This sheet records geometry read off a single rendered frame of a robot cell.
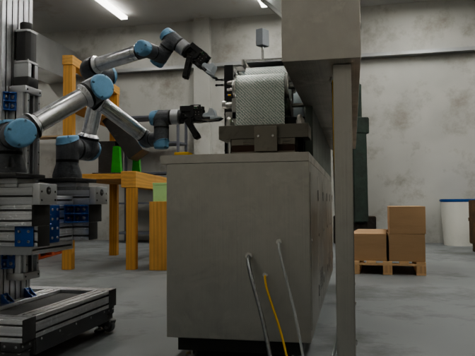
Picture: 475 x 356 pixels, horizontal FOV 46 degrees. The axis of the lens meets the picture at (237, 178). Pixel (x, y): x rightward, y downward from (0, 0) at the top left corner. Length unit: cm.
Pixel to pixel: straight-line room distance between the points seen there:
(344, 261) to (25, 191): 136
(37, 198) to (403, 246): 382
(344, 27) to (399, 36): 839
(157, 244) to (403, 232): 244
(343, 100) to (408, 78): 821
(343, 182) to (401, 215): 366
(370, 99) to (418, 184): 164
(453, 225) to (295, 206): 698
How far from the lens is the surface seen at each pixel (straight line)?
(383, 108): 997
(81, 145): 307
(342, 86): 189
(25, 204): 251
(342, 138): 186
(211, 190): 244
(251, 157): 241
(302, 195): 237
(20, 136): 246
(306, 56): 185
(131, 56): 285
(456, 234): 925
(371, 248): 553
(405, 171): 987
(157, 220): 583
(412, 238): 552
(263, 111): 269
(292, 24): 188
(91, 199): 291
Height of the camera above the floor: 68
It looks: 3 degrees up
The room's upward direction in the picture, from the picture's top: straight up
